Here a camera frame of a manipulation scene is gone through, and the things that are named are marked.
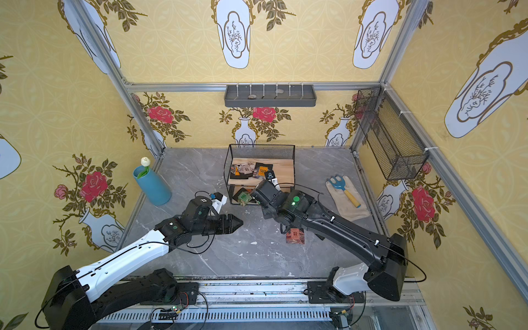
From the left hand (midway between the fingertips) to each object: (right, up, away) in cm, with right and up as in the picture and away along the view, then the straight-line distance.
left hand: (236, 224), depth 78 cm
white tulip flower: (-34, +24, -1) cm, 41 cm away
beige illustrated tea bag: (+2, +21, +12) cm, 25 cm away
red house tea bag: (+24, -8, +10) cm, 27 cm away
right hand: (+12, +8, -3) cm, 14 cm away
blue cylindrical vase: (-38, +13, +12) cm, 42 cm away
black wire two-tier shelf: (+18, +26, +16) cm, 35 cm away
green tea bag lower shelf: (0, +8, +20) cm, 21 cm away
